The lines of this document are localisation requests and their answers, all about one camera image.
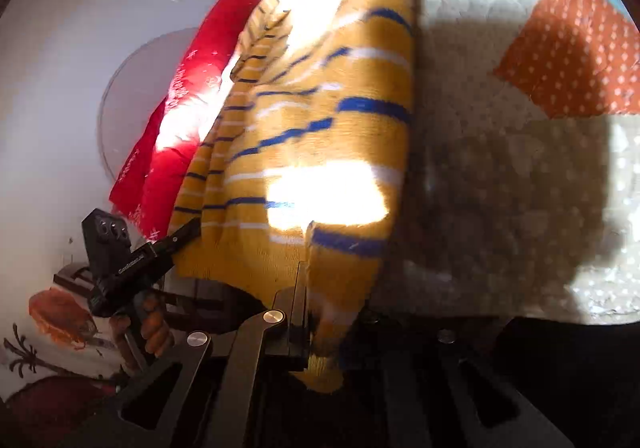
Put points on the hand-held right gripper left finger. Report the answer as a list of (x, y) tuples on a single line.
[(298, 308)]

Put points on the yellow blue striped sweater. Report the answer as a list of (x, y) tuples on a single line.
[(325, 128)]

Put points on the red cloth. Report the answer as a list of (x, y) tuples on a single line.
[(200, 53)]

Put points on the person's left hand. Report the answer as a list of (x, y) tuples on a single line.
[(156, 328)]

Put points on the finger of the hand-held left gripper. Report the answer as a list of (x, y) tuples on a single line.
[(177, 238)]

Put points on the white orange printed cloth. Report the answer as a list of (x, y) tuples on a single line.
[(55, 313)]

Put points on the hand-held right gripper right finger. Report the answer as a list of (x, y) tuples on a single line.
[(467, 378)]

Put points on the white orange patchwork blanket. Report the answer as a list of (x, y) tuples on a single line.
[(475, 188)]

